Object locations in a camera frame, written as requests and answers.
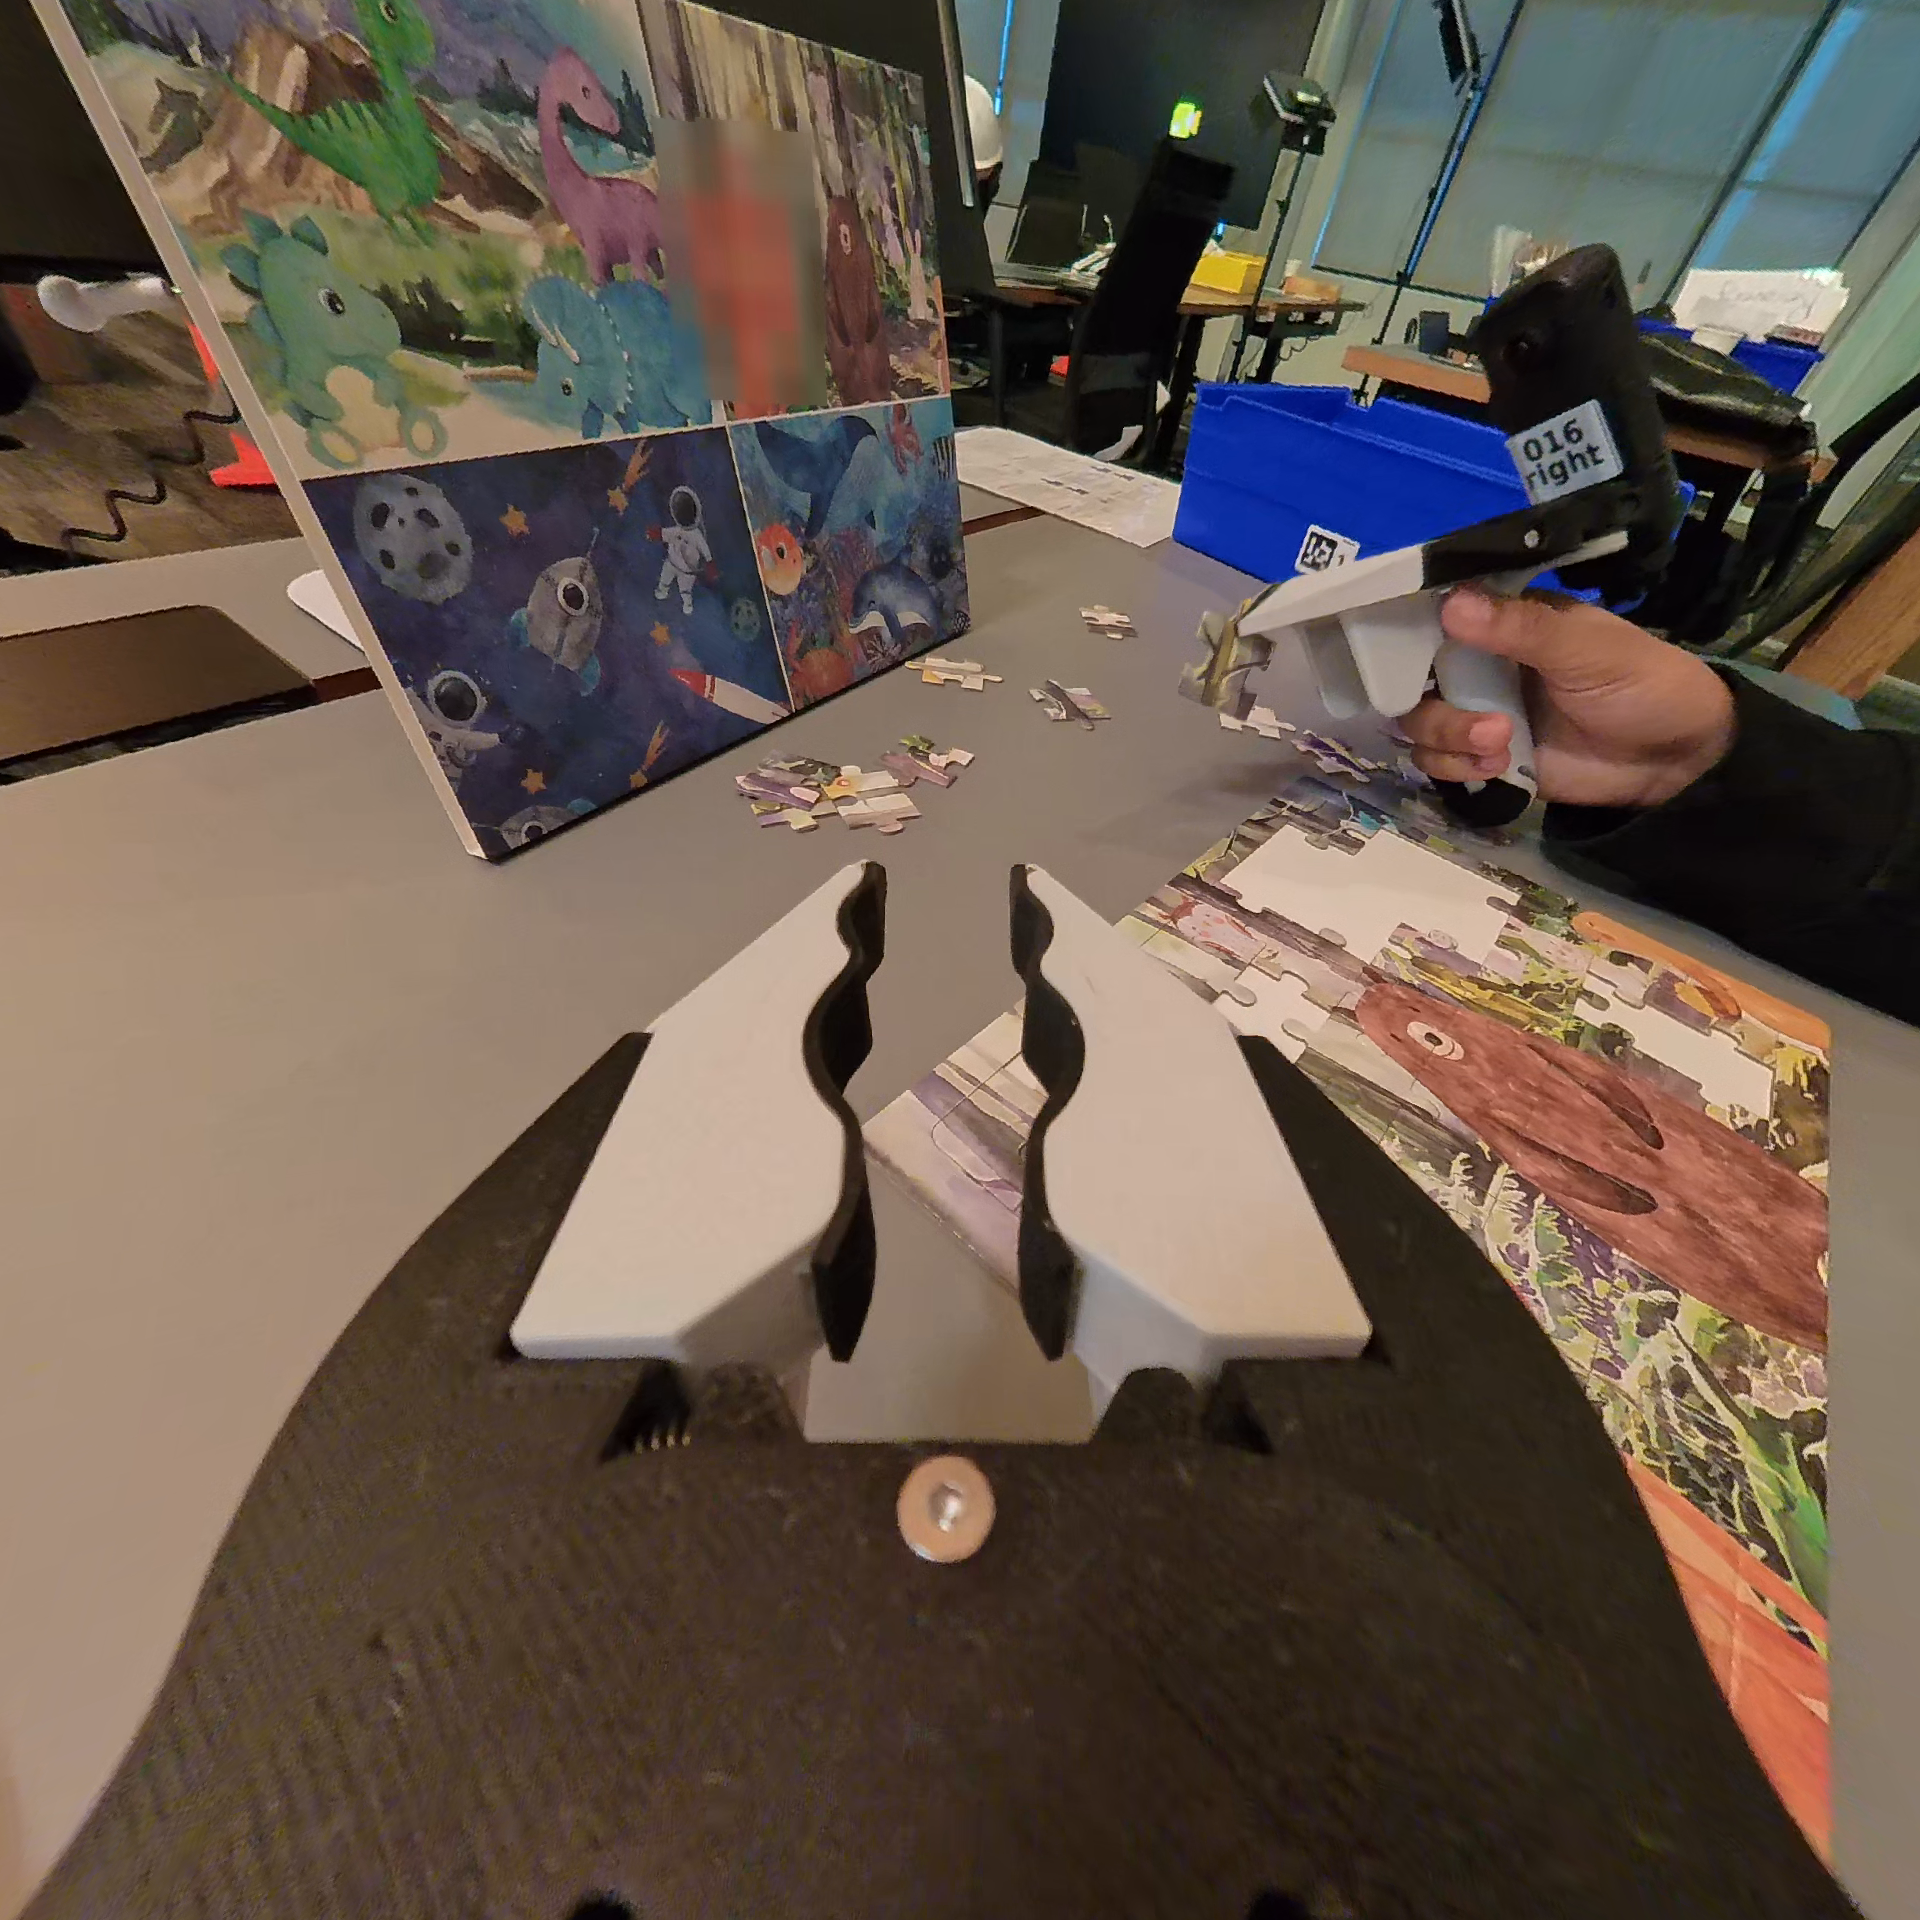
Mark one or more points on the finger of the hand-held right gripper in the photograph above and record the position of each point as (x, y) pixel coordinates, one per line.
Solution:
(1348, 596)

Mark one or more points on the white paper sheet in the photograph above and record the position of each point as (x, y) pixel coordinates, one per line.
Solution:
(1077, 480)

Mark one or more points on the black office chair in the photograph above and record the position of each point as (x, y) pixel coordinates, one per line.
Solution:
(1157, 298)

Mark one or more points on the person's right forearm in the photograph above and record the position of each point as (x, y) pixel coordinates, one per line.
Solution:
(1797, 840)

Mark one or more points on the black bag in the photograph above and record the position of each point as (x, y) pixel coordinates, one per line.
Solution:
(1726, 382)

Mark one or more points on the blue plastic bin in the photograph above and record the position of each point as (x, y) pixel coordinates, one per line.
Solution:
(1348, 465)

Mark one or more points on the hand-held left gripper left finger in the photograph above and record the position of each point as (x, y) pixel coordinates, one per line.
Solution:
(688, 1201)

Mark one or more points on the purple green puzzle piece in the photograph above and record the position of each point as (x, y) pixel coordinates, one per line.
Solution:
(929, 763)

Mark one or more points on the grey white puzzle piece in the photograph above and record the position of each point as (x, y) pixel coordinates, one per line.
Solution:
(1109, 617)

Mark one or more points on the yellow plastic bin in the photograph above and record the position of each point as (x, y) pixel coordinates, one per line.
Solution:
(1232, 274)

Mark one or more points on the person's right hand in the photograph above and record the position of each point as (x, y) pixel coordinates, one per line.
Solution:
(1608, 704)

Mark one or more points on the yellow green puzzle piece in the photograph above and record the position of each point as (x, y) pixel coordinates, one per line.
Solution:
(1217, 659)

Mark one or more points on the clump of puzzle pieces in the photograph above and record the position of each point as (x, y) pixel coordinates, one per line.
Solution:
(830, 795)

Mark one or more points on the purple white puzzle piece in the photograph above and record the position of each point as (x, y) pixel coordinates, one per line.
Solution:
(1069, 704)

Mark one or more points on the camera on tripod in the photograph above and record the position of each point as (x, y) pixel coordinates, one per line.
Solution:
(1300, 104)

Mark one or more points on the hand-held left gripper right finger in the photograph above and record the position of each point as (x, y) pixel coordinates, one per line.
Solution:
(1202, 1187)

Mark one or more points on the pale yellow puzzle piece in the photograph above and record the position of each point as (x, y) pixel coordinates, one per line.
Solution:
(956, 671)

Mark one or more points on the partly assembled jigsaw puzzle tray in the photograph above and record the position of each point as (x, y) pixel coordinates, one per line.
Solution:
(1501, 1076)

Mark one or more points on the illustrated puzzle picture board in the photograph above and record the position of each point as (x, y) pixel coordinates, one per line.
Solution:
(525, 601)

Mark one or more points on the purple yellow puzzle piece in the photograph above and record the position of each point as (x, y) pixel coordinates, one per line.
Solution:
(1348, 757)

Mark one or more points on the black monitor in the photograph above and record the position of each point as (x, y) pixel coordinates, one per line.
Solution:
(1185, 74)

